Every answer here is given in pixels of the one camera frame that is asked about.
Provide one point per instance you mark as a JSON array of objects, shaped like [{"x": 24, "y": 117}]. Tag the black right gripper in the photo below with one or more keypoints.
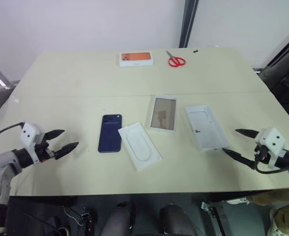
[{"x": 262, "y": 154}]

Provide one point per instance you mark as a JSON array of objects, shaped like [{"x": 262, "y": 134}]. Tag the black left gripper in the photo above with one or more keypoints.
[{"x": 42, "y": 150}]

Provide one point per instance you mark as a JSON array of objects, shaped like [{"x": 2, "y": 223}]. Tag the white box lid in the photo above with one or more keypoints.
[{"x": 207, "y": 127}]

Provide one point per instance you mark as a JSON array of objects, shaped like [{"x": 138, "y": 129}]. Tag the dark blue smartphone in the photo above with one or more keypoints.
[{"x": 110, "y": 134}]

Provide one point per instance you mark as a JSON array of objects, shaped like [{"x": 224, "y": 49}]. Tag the white moulded paper insert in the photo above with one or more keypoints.
[{"x": 139, "y": 147}]

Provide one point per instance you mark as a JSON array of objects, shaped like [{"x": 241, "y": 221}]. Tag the white product box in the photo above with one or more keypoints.
[{"x": 163, "y": 114}]

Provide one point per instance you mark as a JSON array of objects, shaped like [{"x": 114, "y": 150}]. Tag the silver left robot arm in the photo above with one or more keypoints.
[{"x": 2, "y": 163}]

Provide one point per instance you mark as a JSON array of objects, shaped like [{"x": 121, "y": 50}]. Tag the white box with orange phone print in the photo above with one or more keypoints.
[{"x": 135, "y": 59}]

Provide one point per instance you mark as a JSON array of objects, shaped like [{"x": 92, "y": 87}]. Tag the white shoe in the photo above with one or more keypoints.
[{"x": 238, "y": 201}]

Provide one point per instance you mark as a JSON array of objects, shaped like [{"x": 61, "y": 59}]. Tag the small white tape piece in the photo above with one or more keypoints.
[{"x": 15, "y": 99}]

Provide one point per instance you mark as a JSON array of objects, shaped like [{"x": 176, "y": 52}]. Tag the yellowish cloth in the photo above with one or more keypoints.
[{"x": 285, "y": 211}]

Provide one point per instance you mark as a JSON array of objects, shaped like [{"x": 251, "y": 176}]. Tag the dark rounded shape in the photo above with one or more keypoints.
[
  {"x": 121, "y": 218},
  {"x": 175, "y": 220}
]

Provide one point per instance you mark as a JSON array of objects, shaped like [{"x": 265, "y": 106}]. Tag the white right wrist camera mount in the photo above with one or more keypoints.
[{"x": 272, "y": 137}]

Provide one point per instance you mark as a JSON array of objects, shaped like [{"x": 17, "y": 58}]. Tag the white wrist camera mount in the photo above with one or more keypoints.
[
  {"x": 29, "y": 132},
  {"x": 272, "y": 137}
]

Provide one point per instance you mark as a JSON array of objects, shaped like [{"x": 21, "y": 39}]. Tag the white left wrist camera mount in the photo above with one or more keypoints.
[{"x": 29, "y": 132}]

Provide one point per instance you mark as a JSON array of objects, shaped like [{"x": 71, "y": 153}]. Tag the metal bracket under table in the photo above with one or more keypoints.
[{"x": 215, "y": 216}]

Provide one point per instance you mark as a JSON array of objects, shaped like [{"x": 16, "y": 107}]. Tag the dark vertical frame post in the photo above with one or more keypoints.
[{"x": 187, "y": 23}]

